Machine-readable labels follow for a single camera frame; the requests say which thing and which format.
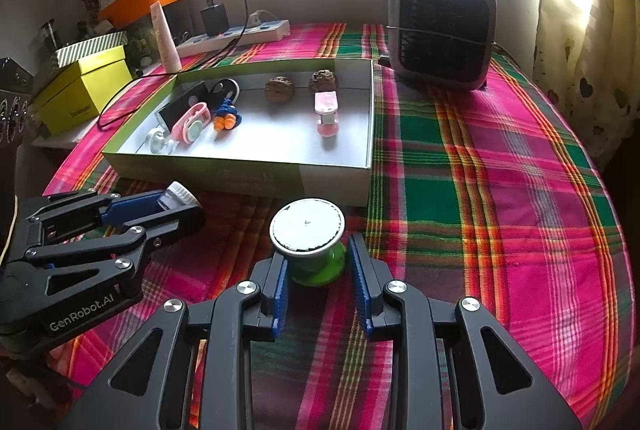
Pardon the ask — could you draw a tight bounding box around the pink clip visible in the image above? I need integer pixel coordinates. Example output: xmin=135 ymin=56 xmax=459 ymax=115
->
xmin=313 ymin=91 xmax=341 ymax=138

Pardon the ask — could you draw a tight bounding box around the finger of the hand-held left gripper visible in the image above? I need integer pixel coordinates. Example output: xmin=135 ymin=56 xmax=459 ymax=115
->
xmin=17 ymin=189 xmax=171 ymax=241
xmin=27 ymin=205 xmax=206 ymax=298

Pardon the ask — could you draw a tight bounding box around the white-capped green bottle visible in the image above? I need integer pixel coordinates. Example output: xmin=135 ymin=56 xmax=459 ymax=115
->
xmin=269 ymin=197 xmax=348 ymax=288

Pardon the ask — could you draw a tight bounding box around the dark glass jar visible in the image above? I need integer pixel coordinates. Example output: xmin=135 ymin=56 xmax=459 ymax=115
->
xmin=39 ymin=18 xmax=60 ymax=56

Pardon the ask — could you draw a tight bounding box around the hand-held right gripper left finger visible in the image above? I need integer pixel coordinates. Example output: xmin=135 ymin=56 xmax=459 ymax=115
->
xmin=70 ymin=255 xmax=291 ymax=430

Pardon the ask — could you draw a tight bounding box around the cream patterned curtain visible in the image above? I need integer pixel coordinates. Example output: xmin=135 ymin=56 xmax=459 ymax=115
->
xmin=535 ymin=0 xmax=636 ymax=151

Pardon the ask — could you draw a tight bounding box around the white shelf board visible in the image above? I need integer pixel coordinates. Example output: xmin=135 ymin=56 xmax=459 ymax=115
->
xmin=32 ymin=110 xmax=111 ymax=148

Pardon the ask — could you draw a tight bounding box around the cardboard box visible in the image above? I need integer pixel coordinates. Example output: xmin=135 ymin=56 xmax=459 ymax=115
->
xmin=102 ymin=58 xmax=376 ymax=208

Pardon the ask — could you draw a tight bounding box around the black perforated metal box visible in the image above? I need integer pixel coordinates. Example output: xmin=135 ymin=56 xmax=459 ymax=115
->
xmin=0 ymin=56 xmax=36 ymax=146

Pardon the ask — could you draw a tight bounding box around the cream tube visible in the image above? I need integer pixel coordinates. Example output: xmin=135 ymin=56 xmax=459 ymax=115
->
xmin=150 ymin=2 xmax=182 ymax=74

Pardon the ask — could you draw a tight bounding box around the clear storage bin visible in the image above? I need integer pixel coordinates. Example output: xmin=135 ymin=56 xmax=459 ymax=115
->
xmin=125 ymin=3 xmax=193 ymax=71

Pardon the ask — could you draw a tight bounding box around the grey desktop heater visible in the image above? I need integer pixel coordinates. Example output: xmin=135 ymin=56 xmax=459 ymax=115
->
xmin=387 ymin=0 xmax=498 ymax=92

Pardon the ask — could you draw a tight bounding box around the white egg-shaped gadget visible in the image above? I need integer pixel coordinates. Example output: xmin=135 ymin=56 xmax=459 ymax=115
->
xmin=145 ymin=127 xmax=178 ymax=155

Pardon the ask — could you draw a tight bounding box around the black charger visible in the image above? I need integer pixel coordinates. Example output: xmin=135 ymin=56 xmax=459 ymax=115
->
xmin=200 ymin=4 xmax=230 ymax=37

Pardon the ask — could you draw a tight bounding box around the pink watch strap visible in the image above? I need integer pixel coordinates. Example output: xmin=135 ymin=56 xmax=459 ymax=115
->
xmin=171 ymin=102 xmax=211 ymax=145

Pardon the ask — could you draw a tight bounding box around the white power strip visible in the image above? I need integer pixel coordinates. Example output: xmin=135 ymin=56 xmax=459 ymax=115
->
xmin=175 ymin=18 xmax=292 ymax=57

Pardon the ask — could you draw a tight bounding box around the black cable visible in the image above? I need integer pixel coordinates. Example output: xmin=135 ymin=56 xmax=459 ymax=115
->
xmin=97 ymin=0 xmax=251 ymax=131

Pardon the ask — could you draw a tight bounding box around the white ribbed round container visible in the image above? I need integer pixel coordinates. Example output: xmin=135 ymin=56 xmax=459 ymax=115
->
xmin=159 ymin=181 xmax=198 ymax=211

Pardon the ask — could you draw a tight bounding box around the green white striped box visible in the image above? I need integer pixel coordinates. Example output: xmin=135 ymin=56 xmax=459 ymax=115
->
xmin=54 ymin=30 xmax=130 ymax=68

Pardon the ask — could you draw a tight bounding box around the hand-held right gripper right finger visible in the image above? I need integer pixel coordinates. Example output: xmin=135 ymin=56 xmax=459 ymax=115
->
xmin=348 ymin=234 xmax=583 ymax=430

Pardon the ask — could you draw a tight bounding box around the brown walnut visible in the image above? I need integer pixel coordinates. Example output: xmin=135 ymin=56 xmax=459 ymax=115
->
xmin=264 ymin=76 xmax=297 ymax=104
xmin=307 ymin=69 xmax=340 ymax=95

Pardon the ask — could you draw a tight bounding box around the blue orange small toy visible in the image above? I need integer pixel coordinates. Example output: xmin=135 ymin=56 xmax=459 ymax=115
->
xmin=212 ymin=98 xmax=243 ymax=133

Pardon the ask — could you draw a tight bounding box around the yellow box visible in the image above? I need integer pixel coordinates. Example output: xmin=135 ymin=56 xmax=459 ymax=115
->
xmin=31 ymin=45 xmax=133 ymax=138

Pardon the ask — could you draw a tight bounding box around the pink green plaid tablecloth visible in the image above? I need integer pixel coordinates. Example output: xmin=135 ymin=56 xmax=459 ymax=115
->
xmin=42 ymin=21 xmax=636 ymax=430

